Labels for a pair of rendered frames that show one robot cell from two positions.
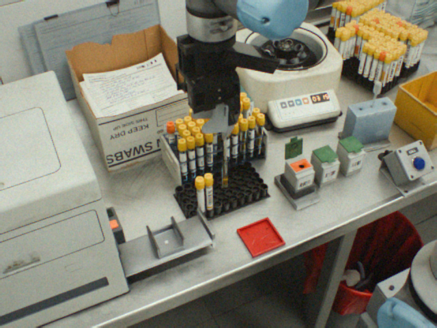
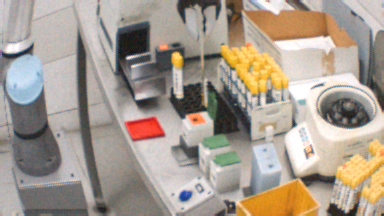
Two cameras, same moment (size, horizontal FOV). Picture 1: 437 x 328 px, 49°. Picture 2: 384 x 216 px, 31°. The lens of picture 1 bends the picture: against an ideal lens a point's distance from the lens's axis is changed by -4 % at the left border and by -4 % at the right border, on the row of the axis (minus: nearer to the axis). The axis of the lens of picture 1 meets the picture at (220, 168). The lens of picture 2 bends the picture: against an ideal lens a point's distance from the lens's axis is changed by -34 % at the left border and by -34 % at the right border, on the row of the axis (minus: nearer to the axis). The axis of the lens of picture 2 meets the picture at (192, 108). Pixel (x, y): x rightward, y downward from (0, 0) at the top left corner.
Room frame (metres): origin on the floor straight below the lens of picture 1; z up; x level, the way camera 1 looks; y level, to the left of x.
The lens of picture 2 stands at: (0.91, -1.73, 1.85)
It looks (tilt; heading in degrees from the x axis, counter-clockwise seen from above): 29 degrees down; 99
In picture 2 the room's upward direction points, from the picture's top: 2 degrees counter-clockwise
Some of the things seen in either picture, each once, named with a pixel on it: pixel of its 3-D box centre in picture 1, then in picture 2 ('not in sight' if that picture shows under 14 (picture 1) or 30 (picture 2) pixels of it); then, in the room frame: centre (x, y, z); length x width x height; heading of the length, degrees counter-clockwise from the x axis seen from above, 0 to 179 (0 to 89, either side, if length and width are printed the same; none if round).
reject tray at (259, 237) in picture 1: (260, 236); (143, 128); (0.55, -0.07, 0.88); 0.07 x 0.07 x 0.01; 25
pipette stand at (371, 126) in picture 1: (368, 124); (265, 180); (0.82, -0.33, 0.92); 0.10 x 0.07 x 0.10; 107
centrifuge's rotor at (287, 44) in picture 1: (285, 57); (348, 117); (1.02, -0.16, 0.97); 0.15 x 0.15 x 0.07
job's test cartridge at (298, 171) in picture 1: (298, 175); (198, 134); (0.67, -0.15, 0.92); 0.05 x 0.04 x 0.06; 26
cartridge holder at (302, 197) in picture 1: (297, 185); (198, 147); (0.67, -0.15, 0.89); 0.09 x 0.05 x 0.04; 26
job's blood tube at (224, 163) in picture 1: (225, 176); (204, 91); (0.66, -0.01, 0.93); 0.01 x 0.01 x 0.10; 25
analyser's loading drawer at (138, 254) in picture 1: (154, 244); (138, 65); (0.51, 0.12, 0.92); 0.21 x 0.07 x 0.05; 115
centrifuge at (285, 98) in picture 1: (287, 70); (342, 129); (1.00, -0.16, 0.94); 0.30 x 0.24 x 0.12; 16
